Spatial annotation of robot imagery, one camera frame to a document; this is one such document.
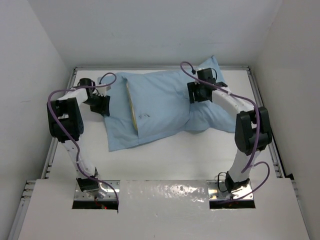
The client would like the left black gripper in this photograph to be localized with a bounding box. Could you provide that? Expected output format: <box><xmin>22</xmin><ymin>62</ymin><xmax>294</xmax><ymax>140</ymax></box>
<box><xmin>83</xmin><ymin>93</ymin><xmax>109</xmax><ymax>116</ymax></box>

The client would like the cream pillow with yellow edge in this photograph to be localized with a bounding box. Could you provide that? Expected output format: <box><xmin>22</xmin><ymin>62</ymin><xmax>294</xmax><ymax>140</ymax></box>
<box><xmin>126</xmin><ymin>83</ymin><xmax>138</xmax><ymax>132</ymax></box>

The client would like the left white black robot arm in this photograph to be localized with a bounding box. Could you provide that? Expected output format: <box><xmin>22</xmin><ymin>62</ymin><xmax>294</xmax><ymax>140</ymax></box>
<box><xmin>46</xmin><ymin>78</ymin><xmax>111</xmax><ymax>193</ymax></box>

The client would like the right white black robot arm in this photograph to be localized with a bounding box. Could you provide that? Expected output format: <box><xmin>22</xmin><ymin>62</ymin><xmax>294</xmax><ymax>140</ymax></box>
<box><xmin>187</xmin><ymin>68</ymin><xmax>272</xmax><ymax>193</ymax></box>

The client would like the white front cover board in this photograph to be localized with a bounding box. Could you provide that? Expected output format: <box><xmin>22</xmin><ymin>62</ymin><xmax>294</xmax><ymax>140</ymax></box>
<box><xmin>19</xmin><ymin>179</ymin><xmax>309</xmax><ymax>240</ymax></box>

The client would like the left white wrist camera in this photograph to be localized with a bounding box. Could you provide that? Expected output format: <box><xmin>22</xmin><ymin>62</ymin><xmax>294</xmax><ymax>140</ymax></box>
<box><xmin>95</xmin><ymin>85</ymin><xmax>111</xmax><ymax>96</ymax></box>

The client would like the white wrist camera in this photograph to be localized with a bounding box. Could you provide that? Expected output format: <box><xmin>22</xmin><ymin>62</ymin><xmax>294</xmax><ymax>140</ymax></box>
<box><xmin>195</xmin><ymin>67</ymin><xmax>204</xmax><ymax>72</ymax></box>
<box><xmin>95</xmin><ymin>85</ymin><xmax>111</xmax><ymax>96</ymax></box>

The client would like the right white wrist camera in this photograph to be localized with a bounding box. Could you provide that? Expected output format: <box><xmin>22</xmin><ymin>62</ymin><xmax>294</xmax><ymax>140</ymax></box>
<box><xmin>195</xmin><ymin>67</ymin><xmax>204</xmax><ymax>72</ymax></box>

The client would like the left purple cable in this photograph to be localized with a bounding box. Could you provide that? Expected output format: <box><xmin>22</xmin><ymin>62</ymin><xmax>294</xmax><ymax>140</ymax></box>
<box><xmin>47</xmin><ymin>72</ymin><xmax>120</xmax><ymax>208</ymax></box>

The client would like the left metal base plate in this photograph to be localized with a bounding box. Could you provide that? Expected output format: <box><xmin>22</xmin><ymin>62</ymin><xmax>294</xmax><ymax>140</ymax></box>
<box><xmin>73</xmin><ymin>180</ymin><xmax>120</xmax><ymax>201</ymax></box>

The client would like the metal base plate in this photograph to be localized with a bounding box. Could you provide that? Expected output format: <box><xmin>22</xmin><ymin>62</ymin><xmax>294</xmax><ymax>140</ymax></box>
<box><xmin>207</xmin><ymin>180</ymin><xmax>254</xmax><ymax>201</ymax></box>
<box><xmin>73</xmin><ymin>180</ymin><xmax>120</xmax><ymax>201</ymax></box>

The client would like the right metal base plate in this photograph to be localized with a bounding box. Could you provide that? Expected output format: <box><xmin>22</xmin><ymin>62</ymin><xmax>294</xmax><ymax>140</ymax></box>
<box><xmin>207</xmin><ymin>180</ymin><xmax>254</xmax><ymax>201</ymax></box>

